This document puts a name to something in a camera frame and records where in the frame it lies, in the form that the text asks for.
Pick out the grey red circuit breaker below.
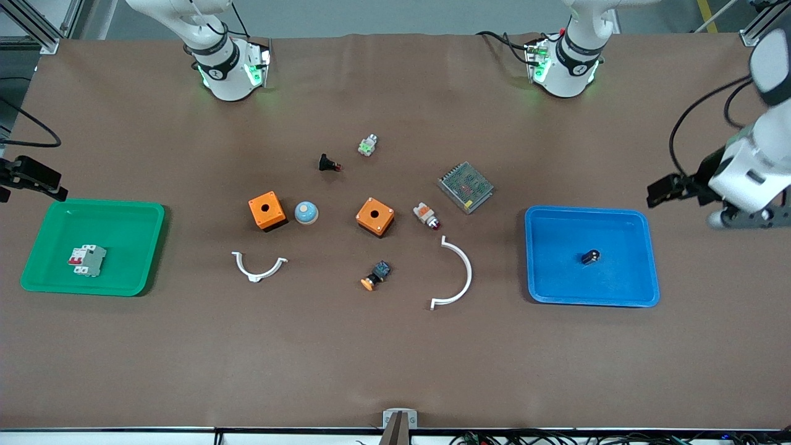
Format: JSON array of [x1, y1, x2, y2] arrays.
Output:
[[67, 244, 107, 278]]

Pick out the green plastic tray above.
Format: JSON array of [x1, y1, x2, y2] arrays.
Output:
[[20, 198, 166, 297]]

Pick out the blue plastic tray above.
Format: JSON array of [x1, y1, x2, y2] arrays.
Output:
[[524, 205, 661, 308]]

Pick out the metal mesh power supply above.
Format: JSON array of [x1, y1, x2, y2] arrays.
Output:
[[437, 161, 495, 215]]

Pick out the orange button box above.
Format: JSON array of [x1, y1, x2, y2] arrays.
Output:
[[248, 191, 288, 232], [355, 197, 396, 238]]

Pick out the large white arc clamp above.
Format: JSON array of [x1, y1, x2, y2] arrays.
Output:
[[430, 235, 474, 310]]

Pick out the small white arc clamp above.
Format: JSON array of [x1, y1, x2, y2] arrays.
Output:
[[231, 251, 289, 283]]

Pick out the orange push button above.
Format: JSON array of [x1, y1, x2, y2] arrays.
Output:
[[360, 260, 392, 292]]

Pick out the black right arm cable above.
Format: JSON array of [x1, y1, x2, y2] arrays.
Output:
[[0, 98, 62, 149]]

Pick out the aluminium frame profile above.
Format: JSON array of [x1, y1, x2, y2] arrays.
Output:
[[739, 0, 791, 48], [0, 0, 84, 55]]

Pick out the black base cables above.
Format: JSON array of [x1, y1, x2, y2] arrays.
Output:
[[475, 30, 533, 65]]

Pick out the red orange white switch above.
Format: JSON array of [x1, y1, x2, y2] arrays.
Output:
[[413, 201, 442, 231]]

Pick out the bundle of floor cables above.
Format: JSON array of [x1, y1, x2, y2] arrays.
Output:
[[450, 429, 791, 445]]

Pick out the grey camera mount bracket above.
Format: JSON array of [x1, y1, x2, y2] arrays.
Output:
[[382, 409, 419, 445]]

